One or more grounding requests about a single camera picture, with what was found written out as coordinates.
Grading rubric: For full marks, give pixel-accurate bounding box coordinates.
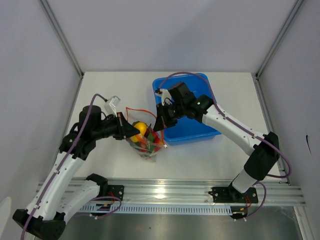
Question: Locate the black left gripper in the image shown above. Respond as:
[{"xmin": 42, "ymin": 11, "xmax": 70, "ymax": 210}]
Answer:
[{"xmin": 92, "ymin": 111, "xmax": 140, "ymax": 140}]

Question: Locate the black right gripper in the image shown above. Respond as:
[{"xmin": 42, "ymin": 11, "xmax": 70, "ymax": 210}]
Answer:
[{"xmin": 153, "ymin": 102, "xmax": 186, "ymax": 133}]

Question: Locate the orange mango slice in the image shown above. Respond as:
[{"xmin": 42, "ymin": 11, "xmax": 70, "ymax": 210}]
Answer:
[{"xmin": 130, "ymin": 121, "xmax": 148, "ymax": 143}]

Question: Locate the red lychee bunch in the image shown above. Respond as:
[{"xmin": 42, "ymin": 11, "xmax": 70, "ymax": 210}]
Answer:
[{"xmin": 137, "ymin": 131, "xmax": 164, "ymax": 154}]

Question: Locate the green cucumber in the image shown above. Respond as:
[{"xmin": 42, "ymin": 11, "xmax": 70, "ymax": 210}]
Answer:
[{"xmin": 131, "ymin": 134, "xmax": 161, "ymax": 155}]

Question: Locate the clear zip top bag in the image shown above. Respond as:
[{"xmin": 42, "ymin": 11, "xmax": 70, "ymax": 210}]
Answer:
[{"xmin": 125, "ymin": 107, "xmax": 168, "ymax": 162}]

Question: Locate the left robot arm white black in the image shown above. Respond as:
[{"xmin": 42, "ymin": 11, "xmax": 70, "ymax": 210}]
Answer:
[{"xmin": 12, "ymin": 105, "xmax": 140, "ymax": 240}]

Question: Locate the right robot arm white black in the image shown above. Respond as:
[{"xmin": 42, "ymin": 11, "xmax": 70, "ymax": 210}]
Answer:
[{"xmin": 153, "ymin": 82, "xmax": 279, "ymax": 202}]

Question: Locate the blue plastic bin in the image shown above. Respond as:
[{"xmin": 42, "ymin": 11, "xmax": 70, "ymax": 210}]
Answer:
[{"xmin": 152, "ymin": 73, "xmax": 220, "ymax": 146}]

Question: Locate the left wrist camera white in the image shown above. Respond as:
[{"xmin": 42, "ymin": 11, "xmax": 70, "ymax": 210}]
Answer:
[{"xmin": 104, "ymin": 95, "xmax": 121, "ymax": 116}]

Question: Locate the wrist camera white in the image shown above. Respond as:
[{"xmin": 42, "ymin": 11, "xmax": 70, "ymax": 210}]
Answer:
[
  {"xmin": 104, "ymin": 95, "xmax": 121, "ymax": 116},
  {"xmin": 155, "ymin": 88, "xmax": 173, "ymax": 106}
]

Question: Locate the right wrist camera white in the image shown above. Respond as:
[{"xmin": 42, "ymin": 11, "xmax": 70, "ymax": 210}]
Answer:
[{"xmin": 155, "ymin": 88, "xmax": 173, "ymax": 106}]

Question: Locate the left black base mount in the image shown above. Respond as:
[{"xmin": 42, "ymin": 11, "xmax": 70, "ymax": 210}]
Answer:
[{"xmin": 86, "ymin": 173, "xmax": 125, "ymax": 201}]

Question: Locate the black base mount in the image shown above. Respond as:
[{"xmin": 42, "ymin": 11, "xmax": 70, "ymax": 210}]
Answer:
[
  {"xmin": 86, "ymin": 173, "xmax": 125, "ymax": 201},
  {"xmin": 208, "ymin": 186, "xmax": 259, "ymax": 204}
]

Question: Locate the white slotted cable duct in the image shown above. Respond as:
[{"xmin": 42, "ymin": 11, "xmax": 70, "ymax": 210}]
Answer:
[{"xmin": 78, "ymin": 203, "xmax": 233, "ymax": 216}]

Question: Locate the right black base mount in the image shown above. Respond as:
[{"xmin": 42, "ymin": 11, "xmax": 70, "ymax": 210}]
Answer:
[{"xmin": 208, "ymin": 186, "xmax": 259, "ymax": 204}]

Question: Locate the aluminium mounting rail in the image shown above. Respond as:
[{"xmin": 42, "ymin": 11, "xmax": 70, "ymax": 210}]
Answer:
[{"xmin": 108, "ymin": 178, "xmax": 306, "ymax": 207}]

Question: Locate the left aluminium frame post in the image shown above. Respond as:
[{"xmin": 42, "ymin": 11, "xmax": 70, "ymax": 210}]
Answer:
[{"xmin": 38, "ymin": 0, "xmax": 84, "ymax": 79}]

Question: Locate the aluminium frame post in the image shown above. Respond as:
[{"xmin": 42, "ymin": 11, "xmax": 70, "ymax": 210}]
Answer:
[
  {"xmin": 255, "ymin": 0, "xmax": 306, "ymax": 81},
  {"xmin": 38, "ymin": 0, "xmax": 84, "ymax": 79}
]

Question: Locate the right aluminium frame post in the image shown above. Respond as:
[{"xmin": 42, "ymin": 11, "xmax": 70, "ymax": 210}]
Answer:
[{"xmin": 255, "ymin": 0, "xmax": 306, "ymax": 81}]

